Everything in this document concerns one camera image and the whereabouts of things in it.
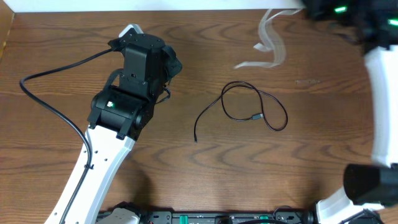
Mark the white USB cable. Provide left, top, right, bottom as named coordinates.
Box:
left=233, top=8, right=302, bottom=70

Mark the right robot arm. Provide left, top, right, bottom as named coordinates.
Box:
left=302, top=0, right=397, bottom=224

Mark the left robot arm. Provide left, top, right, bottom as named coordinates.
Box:
left=46, top=31, right=182, bottom=223

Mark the cardboard box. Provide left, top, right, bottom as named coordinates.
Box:
left=0, top=0, right=15, bottom=57

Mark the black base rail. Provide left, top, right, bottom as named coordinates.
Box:
left=95, top=202, right=318, bottom=224

